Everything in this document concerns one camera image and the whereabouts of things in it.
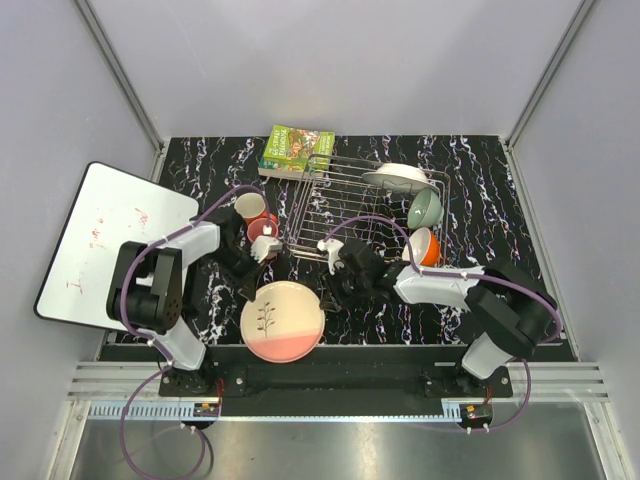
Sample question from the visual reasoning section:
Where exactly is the cream pink leaf plate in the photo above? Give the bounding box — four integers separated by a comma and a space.
240, 281, 325, 364

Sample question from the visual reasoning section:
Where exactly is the green celadon bowl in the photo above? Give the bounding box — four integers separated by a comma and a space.
407, 188, 444, 230

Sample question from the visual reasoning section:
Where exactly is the orange mug white inside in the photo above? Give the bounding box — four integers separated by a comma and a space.
234, 192, 266, 226

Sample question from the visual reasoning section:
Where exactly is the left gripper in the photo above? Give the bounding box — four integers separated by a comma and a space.
208, 246, 267, 301

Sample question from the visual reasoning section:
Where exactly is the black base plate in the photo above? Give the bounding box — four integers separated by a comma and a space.
159, 345, 513, 399

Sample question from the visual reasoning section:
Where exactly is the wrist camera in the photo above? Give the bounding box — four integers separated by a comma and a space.
251, 235, 283, 263
317, 238, 344, 275

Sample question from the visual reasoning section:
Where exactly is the white board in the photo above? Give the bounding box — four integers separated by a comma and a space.
34, 162, 199, 331

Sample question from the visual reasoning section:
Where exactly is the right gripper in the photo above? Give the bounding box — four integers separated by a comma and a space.
318, 261, 371, 313

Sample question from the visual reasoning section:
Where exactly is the white cable duct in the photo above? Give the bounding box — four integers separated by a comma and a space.
88, 401, 220, 421

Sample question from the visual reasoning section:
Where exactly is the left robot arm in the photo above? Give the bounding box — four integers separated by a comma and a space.
106, 214, 283, 396

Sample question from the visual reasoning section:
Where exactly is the small orange white bowl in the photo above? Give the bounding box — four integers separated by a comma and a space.
409, 227, 441, 267

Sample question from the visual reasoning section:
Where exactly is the green children's book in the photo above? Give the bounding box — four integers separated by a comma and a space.
258, 125, 335, 180

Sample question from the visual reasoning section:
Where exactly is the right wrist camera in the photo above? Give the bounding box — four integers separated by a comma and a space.
317, 238, 344, 275

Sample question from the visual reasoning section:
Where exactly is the wire dish rack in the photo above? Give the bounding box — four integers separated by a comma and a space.
284, 155, 423, 262

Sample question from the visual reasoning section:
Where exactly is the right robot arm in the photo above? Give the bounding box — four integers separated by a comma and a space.
317, 239, 561, 397

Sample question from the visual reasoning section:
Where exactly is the white scalloped plate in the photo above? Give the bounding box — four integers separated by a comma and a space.
362, 163, 428, 188

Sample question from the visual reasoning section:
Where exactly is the pink plastic cup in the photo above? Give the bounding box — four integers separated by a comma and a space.
247, 218, 282, 262

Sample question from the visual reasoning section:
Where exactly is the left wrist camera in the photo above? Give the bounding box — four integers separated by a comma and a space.
251, 235, 283, 263

